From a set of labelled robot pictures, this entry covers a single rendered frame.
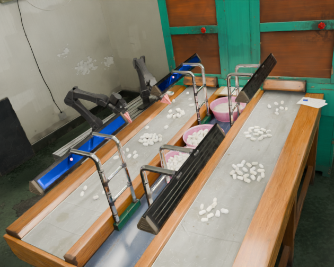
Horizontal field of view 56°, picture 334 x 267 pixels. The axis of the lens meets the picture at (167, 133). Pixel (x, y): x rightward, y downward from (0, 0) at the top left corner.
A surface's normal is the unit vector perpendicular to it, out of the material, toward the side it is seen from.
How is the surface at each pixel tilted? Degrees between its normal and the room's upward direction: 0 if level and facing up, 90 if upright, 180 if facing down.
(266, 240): 0
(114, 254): 0
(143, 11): 90
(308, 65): 90
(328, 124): 90
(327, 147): 90
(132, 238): 0
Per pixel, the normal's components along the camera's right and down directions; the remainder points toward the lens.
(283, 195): -0.16, -0.85
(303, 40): -0.49, 0.51
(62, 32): 0.81, 0.18
